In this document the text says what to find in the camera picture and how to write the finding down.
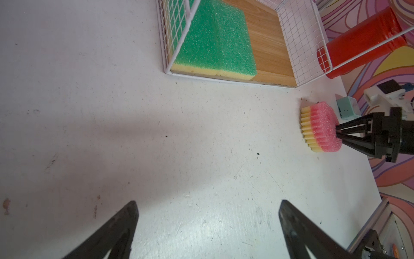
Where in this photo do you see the small mint alarm clock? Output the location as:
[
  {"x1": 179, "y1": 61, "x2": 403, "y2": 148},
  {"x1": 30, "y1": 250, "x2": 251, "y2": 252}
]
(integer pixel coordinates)
[{"x1": 336, "y1": 96, "x2": 361, "y2": 120}]

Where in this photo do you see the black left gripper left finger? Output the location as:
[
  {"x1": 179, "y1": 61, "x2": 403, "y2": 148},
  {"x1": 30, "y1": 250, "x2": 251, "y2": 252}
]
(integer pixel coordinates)
[{"x1": 65, "y1": 201, "x2": 139, "y2": 259}]

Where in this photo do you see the yellow green sponge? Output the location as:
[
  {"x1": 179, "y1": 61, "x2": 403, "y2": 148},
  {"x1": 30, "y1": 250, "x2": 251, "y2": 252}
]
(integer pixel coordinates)
[{"x1": 171, "y1": 1, "x2": 257, "y2": 81}]

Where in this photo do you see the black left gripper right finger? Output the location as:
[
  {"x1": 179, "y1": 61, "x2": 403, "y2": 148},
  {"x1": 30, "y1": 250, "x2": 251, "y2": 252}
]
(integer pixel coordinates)
[{"x1": 279, "y1": 200, "x2": 355, "y2": 259}]

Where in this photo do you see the white wire wooden shelf rack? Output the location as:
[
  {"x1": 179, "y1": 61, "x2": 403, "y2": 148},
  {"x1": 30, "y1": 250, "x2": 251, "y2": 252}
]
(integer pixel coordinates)
[{"x1": 155, "y1": 0, "x2": 414, "y2": 88}]

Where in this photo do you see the pink smiley sponge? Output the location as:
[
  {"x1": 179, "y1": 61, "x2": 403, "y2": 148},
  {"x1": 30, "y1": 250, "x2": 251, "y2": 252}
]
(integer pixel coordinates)
[{"x1": 300, "y1": 102, "x2": 342, "y2": 153}]

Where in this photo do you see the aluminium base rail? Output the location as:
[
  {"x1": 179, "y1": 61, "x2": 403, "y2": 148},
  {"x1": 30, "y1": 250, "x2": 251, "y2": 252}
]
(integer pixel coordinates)
[{"x1": 345, "y1": 197, "x2": 414, "y2": 259}]

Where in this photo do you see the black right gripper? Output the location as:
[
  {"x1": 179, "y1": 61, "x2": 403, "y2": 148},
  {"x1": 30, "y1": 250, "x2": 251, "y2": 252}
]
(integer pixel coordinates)
[{"x1": 336, "y1": 107, "x2": 414, "y2": 163}]

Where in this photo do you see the red ribbed metal bucket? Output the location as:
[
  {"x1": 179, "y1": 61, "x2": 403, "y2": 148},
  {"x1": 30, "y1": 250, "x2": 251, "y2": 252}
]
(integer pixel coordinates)
[{"x1": 317, "y1": 6, "x2": 408, "y2": 79}]

